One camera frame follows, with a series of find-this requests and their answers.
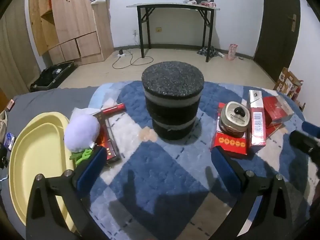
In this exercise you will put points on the pink bag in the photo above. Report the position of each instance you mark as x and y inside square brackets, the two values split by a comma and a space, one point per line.
[232, 52]

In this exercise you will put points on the black round sponge pad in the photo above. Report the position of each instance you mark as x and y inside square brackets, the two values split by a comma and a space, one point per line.
[172, 130]
[172, 87]

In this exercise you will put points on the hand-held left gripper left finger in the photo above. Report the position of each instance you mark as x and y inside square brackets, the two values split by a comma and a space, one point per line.
[91, 165]

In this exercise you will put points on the yellow plastic basin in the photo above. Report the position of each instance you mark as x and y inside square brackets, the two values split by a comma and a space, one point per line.
[35, 155]

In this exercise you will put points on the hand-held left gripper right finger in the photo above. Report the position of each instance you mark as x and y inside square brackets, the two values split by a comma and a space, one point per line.
[225, 166]

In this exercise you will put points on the green plastic clip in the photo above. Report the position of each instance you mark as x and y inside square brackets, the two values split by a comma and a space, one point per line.
[81, 155]

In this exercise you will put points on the purple powder puff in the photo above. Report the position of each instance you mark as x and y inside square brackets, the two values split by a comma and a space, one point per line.
[81, 132]

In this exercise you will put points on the wall outlet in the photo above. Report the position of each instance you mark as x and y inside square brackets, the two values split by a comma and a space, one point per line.
[158, 30]

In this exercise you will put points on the red box with orange circles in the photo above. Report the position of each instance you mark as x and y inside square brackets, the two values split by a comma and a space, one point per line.
[228, 143]

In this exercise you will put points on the red box with clear wrap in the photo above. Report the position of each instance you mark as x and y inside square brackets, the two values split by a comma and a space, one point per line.
[277, 108]

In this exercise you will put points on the tall red and white carton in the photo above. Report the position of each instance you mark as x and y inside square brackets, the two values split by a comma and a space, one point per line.
[257, 125]

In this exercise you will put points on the blue checked rug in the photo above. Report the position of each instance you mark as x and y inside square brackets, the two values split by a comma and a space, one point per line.
[162, 170]

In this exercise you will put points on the blue and white packet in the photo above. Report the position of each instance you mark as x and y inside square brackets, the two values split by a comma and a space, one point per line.
[10, 141]

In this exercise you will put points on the round tin with beige lid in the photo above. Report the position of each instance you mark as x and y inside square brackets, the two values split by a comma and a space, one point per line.
[235, 118]

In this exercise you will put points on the colourful cardboard box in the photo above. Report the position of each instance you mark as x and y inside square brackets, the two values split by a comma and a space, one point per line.
[287, 82]

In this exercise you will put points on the white crumpled tissue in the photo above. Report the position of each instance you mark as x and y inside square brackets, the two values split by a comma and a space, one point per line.
[83, 112]

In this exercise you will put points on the red metallic tube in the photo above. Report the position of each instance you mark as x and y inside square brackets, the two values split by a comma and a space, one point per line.
[113, 109]

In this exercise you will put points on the black folding table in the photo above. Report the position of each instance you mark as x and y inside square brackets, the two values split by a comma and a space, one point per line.
[175, 6]

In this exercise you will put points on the dark door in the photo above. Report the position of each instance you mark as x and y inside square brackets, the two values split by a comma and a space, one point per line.
[277, 30]

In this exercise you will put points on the small pink case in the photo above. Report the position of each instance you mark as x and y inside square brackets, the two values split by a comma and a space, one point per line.
[11, 104]

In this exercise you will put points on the black open suitcase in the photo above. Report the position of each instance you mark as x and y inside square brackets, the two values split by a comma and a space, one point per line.
[52, 76]

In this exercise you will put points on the dark cloth heap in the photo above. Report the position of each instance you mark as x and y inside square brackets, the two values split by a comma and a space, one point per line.
[207, 52]

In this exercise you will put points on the dark red glossy box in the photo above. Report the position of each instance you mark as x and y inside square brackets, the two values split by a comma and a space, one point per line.
[110, 140]

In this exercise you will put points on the beige curtain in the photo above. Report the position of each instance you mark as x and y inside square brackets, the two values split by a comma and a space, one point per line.
[15, 55]

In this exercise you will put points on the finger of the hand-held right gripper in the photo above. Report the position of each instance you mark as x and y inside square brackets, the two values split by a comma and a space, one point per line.
[303, 141]
[311, 128]

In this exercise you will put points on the wooden wardrobe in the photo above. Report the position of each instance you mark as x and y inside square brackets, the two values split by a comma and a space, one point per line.
[72, 17]

